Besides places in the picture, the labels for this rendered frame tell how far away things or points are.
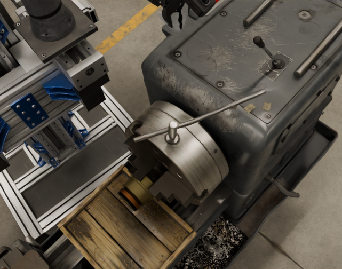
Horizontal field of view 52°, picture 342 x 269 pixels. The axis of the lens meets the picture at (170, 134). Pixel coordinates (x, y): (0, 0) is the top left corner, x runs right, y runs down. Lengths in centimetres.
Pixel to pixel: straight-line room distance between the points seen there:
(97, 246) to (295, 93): 77
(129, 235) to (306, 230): 122
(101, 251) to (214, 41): 75
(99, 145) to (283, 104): 138
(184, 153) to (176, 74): 23
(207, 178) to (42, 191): 134
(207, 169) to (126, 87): 169
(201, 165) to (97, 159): 123
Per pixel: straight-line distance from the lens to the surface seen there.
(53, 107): 151
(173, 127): 84
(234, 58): 104
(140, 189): 100
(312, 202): 224
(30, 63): 142
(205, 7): 80
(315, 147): 175
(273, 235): 214
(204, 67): 102
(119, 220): 124
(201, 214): 123
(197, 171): 94
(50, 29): 129
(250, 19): 112
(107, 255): 122
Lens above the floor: 206
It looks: 62 degrees down
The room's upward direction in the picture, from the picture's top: 10 degrees counter-clockwise
